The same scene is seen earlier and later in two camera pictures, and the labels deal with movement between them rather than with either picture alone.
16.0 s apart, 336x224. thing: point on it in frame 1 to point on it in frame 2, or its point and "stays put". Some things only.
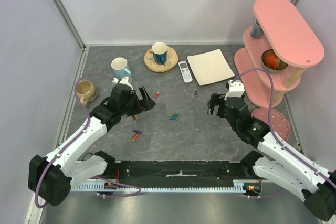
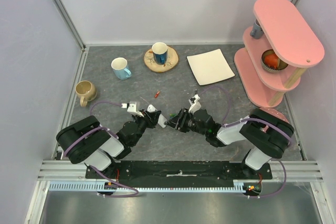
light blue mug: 120,68 stays put
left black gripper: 145,104 to 151,118
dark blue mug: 159,50 stays put
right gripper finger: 211,105 to 172,123
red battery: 157,94 stays put
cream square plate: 210,67 stays put
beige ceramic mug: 86,91 stays put
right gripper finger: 218,98 to 175,118
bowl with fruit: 270,61 stays put
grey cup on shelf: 256,32 stays put
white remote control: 185,72 to 161,120
